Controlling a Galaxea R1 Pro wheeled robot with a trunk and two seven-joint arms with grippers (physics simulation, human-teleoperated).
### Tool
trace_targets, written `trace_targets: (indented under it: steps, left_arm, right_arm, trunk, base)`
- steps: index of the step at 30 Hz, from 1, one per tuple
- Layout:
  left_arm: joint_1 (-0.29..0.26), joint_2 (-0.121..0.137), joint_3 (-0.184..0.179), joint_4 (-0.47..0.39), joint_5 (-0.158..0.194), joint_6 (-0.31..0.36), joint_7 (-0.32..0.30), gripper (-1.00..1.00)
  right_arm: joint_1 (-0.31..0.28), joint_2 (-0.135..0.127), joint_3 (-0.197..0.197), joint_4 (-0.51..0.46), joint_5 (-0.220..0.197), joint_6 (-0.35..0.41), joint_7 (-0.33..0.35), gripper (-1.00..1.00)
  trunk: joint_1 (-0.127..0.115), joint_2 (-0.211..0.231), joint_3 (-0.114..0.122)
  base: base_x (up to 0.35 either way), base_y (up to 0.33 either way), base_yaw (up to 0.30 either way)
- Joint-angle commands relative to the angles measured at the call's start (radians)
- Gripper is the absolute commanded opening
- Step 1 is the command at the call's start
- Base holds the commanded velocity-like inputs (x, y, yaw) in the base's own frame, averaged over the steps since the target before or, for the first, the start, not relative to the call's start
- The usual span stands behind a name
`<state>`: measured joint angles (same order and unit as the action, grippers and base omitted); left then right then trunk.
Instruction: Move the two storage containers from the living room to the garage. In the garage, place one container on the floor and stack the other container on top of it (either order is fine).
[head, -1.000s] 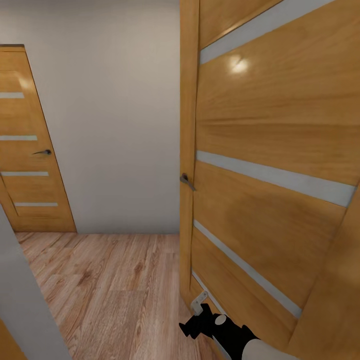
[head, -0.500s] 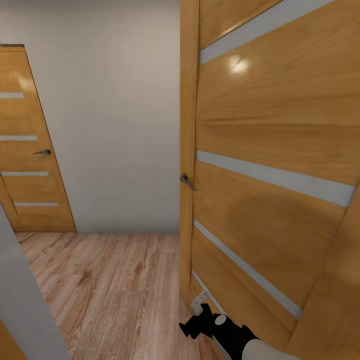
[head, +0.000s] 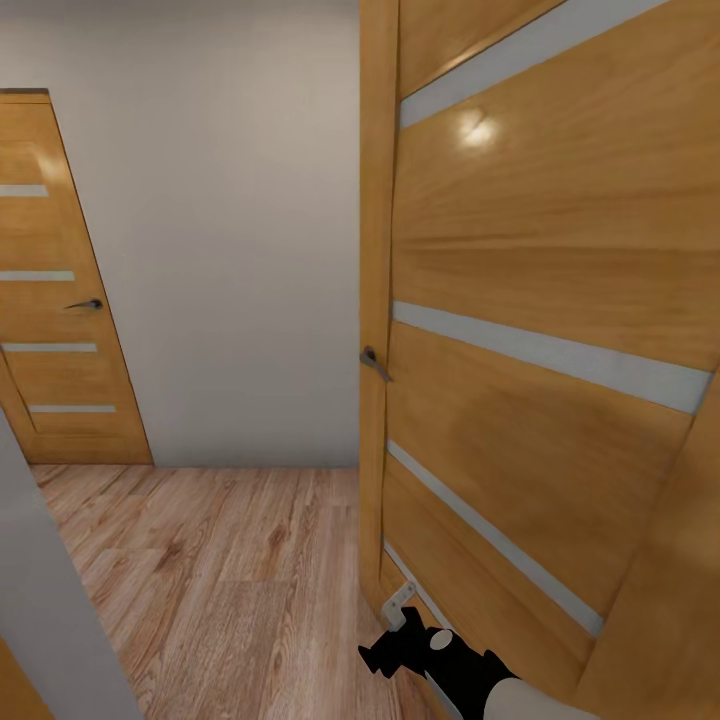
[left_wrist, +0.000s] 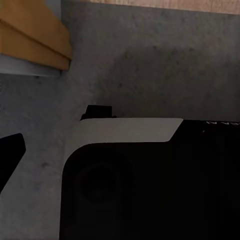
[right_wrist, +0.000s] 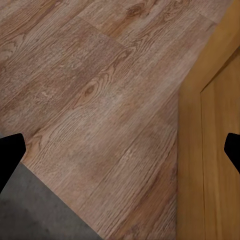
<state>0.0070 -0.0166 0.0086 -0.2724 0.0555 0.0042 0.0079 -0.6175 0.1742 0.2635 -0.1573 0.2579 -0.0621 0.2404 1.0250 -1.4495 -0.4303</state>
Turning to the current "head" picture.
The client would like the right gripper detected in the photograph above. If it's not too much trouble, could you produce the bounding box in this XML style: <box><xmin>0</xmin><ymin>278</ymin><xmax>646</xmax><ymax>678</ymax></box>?
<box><xmin>358</xmin><ymin>607</ymin><xmax>428</xmax><ymax>679</ymax></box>

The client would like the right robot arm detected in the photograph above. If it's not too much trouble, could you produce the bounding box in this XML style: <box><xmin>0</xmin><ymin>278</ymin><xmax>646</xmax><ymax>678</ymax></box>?
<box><xmin>358</xmin><ymin>581</ymin><xmax>604</xmax><ymax>720</ymax></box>

